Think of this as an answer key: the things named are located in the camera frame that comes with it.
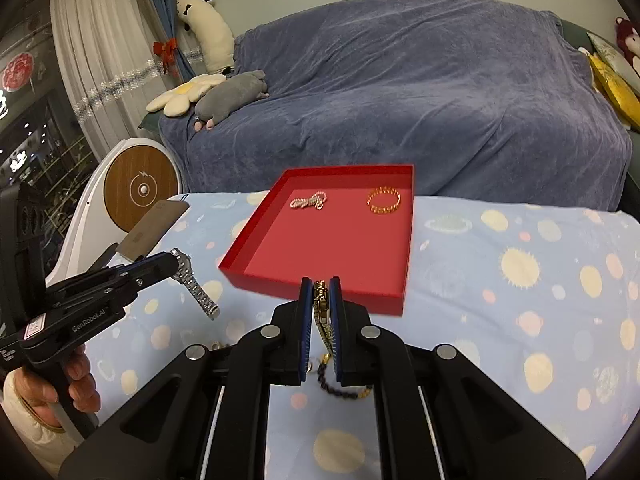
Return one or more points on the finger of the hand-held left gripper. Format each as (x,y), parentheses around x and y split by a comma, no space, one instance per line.
(157,260)
(100,290)

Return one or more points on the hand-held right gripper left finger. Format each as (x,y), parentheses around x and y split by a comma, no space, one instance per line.
(305,330)

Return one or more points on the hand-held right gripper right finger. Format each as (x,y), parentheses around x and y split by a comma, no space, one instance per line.
(336,330)

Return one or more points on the gold watch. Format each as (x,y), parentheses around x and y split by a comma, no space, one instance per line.
(321,320)

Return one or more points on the silver watch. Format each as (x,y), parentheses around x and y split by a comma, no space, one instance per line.
(200,295)

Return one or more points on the red shallow box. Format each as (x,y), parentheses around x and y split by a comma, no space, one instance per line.
(325,240)

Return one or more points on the person's left forearm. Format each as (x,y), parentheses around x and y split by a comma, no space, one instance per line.
(35,442)

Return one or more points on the person's left hand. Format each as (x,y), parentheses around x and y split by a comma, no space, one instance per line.
(80,375)

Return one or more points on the brown flat rectangular case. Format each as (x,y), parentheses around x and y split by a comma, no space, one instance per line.
(150,232)

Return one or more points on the white machine with wooden disc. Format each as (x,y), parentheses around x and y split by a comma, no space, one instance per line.
(142,170)

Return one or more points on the dark glass window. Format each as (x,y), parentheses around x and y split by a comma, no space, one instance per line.
(50,135)

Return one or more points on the gold bangle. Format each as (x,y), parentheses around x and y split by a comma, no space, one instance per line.
(384,210)

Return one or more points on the planet print tablecloth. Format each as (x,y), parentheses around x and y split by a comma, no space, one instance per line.
(500,310)

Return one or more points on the flower shaped cushion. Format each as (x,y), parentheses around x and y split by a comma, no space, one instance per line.
(185,92)

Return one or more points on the grey plush animal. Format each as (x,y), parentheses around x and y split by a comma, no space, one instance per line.
(230,95)

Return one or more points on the red round window decoration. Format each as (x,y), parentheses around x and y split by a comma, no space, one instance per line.
(17,72)

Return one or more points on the white sheer curtain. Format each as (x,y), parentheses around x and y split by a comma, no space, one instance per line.
(100,60)

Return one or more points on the red bow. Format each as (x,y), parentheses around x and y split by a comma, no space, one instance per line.
(165,49)

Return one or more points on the white cow plush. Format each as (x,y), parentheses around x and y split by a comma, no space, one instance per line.
(210,30)

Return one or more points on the blue covered sofa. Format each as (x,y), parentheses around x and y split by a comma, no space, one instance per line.
(400,85)

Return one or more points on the blue curtain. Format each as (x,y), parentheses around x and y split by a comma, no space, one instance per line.
(155,0)

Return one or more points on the yellow pillow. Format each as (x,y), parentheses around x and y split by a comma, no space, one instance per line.
(612,85)

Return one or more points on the grey white pillow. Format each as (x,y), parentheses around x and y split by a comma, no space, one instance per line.
(607,52)

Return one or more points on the red monkey plush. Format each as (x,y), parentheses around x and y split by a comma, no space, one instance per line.
(629,40)

